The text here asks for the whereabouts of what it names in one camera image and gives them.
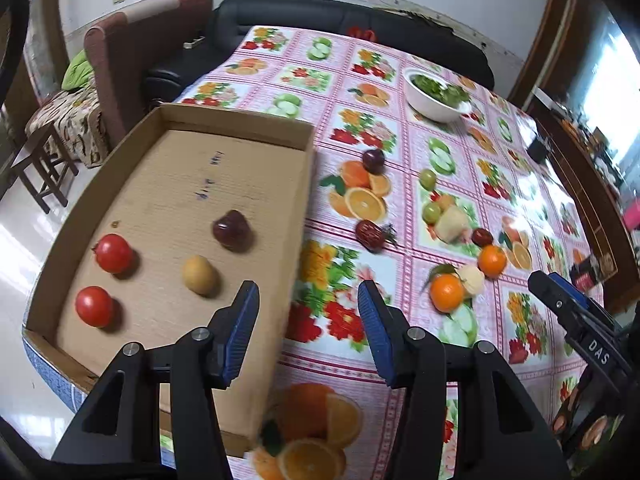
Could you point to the pink fruit-print tablecloth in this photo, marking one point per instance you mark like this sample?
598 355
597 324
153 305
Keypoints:
400 125

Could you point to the yellow pear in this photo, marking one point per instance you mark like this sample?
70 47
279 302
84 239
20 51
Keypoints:
199 274

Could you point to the black leather sofa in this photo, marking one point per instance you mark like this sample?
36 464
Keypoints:
280 15

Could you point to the dark purple plum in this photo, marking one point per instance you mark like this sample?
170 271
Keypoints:
373 160

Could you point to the large red date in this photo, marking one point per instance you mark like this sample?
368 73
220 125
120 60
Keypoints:
370 234

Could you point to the orange mandarin with leaf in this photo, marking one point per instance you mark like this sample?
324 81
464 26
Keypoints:
446 292

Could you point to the red packet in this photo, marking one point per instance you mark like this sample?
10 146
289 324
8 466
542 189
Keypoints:
587 270

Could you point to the pale peeled fruit chunk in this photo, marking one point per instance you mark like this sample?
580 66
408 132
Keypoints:
452 224

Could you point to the dark wooden stool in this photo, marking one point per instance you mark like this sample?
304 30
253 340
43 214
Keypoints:
42 160

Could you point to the dark red apple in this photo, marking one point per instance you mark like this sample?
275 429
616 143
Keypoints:
231 229

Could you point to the small green fruit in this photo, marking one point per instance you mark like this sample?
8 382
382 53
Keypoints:
431 211
428 178

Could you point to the brown armchair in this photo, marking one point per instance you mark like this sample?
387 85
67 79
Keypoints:
130 60

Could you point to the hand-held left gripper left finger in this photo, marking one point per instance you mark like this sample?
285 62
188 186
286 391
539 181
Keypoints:
243 330

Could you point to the red item on sofa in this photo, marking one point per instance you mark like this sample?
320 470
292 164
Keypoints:
362 33

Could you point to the red tomato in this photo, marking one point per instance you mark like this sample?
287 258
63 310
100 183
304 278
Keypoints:
94 306
114 254

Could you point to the floral seat cover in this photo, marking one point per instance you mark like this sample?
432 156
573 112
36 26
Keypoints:
70 120

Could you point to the green leafy vegetables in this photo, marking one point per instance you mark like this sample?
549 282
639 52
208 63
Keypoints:
440 89

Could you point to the small black box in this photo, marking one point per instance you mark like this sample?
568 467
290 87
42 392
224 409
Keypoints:
537 147

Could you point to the small red date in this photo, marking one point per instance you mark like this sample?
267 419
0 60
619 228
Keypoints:
482 236

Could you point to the shallow cardboard box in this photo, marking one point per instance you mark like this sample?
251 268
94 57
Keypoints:
165 185

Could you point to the green cushion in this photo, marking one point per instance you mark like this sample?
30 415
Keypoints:
77 72

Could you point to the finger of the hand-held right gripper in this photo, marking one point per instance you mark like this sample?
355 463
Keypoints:
567 290

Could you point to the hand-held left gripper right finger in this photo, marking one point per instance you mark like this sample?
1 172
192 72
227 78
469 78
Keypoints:
375 327

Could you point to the wooden sideboard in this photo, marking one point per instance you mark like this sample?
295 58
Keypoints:
590 200

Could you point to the tan round fruit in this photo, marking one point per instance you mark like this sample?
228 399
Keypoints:
472 280

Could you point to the white bowl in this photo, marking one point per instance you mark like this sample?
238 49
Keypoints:
435 107

